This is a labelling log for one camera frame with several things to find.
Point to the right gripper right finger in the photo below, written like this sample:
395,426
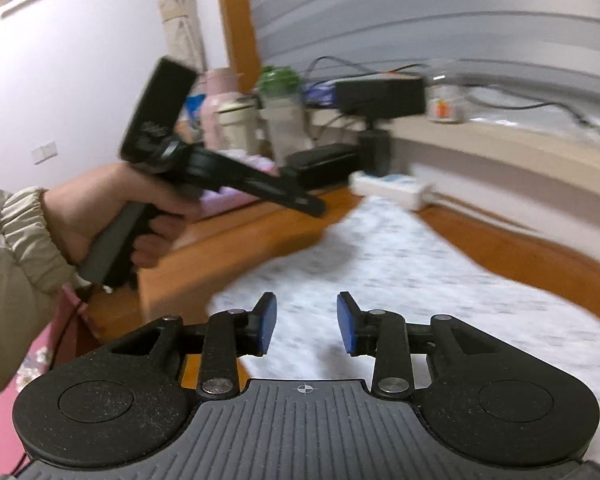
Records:
383,336

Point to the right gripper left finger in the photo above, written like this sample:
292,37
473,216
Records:
226,337

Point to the white patterned pajama garment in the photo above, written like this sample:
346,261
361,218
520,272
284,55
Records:
388,259

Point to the beige jacket sleeve forearm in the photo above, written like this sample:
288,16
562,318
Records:
32,273

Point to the person left hand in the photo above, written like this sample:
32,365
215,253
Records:
77,211

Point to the pink plastic bag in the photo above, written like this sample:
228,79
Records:
231,197

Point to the white cream tumbler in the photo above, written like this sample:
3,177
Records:
238,121

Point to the pink thermos bottle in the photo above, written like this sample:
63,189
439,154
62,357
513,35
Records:
221,86

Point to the green lid shaker bottle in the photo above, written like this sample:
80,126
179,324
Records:
279,89

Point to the white power strip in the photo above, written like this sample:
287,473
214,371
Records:
406,191

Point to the black flat case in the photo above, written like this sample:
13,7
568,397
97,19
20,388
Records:
323,166

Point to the black box on stand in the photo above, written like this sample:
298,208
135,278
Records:
376,99

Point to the small orange label bottle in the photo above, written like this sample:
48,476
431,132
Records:
444,101

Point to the beige window sill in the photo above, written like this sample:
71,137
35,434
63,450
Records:
569,162

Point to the grey roller window blind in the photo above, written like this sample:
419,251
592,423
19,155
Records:
536,41

